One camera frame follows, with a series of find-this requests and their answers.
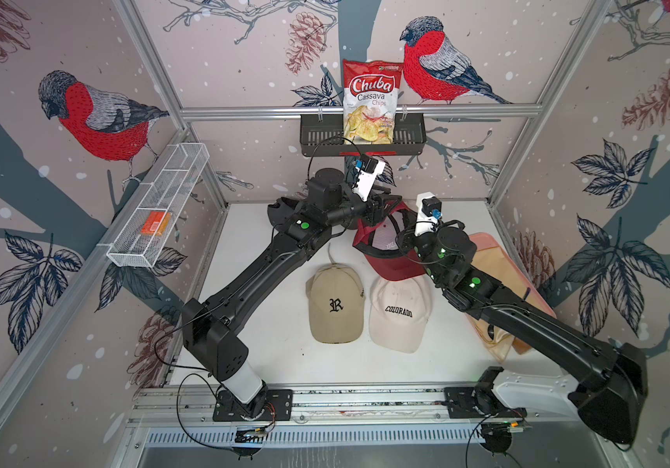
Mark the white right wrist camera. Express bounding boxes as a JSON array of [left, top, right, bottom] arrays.
[[414, 192, 442, 237]]

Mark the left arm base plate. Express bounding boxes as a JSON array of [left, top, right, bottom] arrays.
[[212, 387, 293, 423]]

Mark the cream Colorado baseball cap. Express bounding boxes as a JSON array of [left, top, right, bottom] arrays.
[[369, 276, 432, 354]]

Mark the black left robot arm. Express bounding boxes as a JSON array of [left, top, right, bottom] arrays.
[[182, 169, 402, 418]]

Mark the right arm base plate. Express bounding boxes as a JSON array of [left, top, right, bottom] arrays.
[[443, 386, 527, 419]]

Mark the dark grey baseball cap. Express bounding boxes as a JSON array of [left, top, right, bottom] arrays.
[[267, 197, 314, 240]]

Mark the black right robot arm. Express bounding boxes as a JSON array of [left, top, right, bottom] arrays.
[[397, 222, 648, 445]]

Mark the white wire wall basket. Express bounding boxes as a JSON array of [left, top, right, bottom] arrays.
[[107, 142, 209, 268]]

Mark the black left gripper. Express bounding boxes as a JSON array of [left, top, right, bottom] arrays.
[[324, 184, 401, 230]]

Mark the khaki baseball cap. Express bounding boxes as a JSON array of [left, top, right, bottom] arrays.
[[305, 248, 365, 344]]

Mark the Chuba cassava chips bag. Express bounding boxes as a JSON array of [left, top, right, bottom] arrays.
[[343, 60, 402, 145]]

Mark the red baseball cap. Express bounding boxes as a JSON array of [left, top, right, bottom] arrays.
[[353, 202, 425, 282]]

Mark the orange box in basket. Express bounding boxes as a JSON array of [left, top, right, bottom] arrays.
[[140, 211, 171, 237]]

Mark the black wall basket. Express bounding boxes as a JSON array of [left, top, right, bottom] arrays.
[[299, 114, 427, 157]]

